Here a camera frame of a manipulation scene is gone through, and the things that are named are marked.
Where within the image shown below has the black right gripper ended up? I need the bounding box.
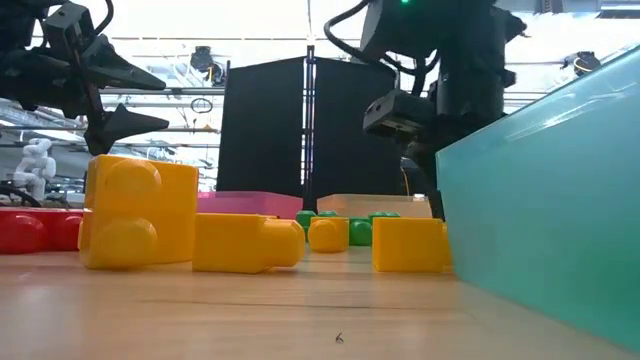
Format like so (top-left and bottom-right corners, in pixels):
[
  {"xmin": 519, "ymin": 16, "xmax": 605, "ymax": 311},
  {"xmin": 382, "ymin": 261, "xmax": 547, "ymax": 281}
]
[{"xmin": 403, "ymin": 49, "xmax": 517, "ymax": 221}]

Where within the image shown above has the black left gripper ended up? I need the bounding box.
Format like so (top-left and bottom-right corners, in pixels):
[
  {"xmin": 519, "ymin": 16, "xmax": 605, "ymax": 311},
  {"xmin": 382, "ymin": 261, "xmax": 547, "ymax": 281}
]
[{"xmin": 0, "ymin": 33, "xmax": 171, "ymax": 157}]

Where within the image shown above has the yellow toy building block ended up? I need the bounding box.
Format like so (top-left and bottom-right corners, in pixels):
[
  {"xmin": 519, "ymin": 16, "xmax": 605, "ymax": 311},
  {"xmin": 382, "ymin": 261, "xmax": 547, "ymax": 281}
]
[
  {"xmin": 192, "ymin": 213, "xmax": 307, "ymax": 275},
  {"xmin": 78, "ymin": 153, "xmax": 200, "ymax": 271},
  {"xmin": 307, "ymin": 216, "xmax": 351, "ymax": 254},
  {"xmin": 371, "ymin": 217, "xmax": 454, "ymax": 274}
]

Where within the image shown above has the red toy building block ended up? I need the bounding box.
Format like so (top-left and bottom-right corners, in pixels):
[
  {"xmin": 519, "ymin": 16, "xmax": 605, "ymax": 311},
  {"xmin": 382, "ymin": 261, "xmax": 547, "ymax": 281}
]
[{"xmin": 0, "ymin": 208, "xmax": 84, "ymax": 255}]

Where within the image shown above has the orange translucent plastic bin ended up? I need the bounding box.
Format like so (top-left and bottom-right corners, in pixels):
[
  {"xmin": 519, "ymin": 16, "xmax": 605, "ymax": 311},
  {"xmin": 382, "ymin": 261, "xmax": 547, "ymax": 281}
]
[{"xmin": 316, "ymin": 193, "xmax": 434, "ymax": 219}]

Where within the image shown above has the green translucent plastic bin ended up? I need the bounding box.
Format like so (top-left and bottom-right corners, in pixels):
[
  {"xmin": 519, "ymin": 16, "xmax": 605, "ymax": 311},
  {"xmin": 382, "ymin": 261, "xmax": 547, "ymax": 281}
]
[{"xmin": 435, "ymin": 45, "xmax": 640, "ymax": 351}]

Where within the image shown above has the black folding screen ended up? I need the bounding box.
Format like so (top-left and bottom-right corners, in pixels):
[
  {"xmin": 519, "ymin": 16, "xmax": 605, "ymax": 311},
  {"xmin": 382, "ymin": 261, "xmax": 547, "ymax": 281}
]
[{"xmin": 216, "ymin": 44, "xmax": 404, "ymax": 212}]

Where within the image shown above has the pink translucent plastic bin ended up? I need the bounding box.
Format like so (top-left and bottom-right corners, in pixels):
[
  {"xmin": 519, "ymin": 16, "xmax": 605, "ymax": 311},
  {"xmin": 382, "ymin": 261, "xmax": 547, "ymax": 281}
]
[{"xmin": 197, "ymin": 190, "xmax": 305, "ymax": 220}]

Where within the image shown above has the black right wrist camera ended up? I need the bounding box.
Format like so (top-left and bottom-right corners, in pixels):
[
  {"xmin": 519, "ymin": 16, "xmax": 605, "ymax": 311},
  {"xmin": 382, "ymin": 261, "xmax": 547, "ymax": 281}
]
[{"xmin": 363, "ymin": 89, "xmax": 437, "ymax": 139}]

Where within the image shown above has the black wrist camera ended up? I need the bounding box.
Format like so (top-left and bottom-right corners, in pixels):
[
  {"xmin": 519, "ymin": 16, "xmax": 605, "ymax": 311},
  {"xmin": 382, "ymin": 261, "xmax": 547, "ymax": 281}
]
[
  {"xmin": 42, "ymin": 2, "xmax": 97, "ymax": 54},
  {"xmin": 363, "ymin": 89, "xmax": 437, "ymax": 139}
]

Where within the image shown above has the black ceiling cable reel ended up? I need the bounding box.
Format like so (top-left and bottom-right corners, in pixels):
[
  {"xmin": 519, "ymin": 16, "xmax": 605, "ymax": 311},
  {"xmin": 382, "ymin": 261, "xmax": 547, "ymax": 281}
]
[
  {"xmin": 189, "ymin": 45, "xmax": 226, "ymax": 87},
  {"xmin": 562, "ymin": 51, "xmax": 603, "ymax": 78}
]

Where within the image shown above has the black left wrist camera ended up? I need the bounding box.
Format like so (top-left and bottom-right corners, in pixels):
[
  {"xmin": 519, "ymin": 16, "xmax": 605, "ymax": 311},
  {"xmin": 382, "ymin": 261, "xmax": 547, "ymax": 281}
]
[{"xmin": 42, "ymin": 2, "xmax": 97, "ymax": 54}]

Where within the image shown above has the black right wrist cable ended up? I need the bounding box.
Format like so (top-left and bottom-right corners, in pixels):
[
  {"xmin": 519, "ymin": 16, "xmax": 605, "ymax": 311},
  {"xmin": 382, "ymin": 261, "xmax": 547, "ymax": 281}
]
[{"xmin": 323, "ymin": 0, "xmax": 401, "ymax": 71}]

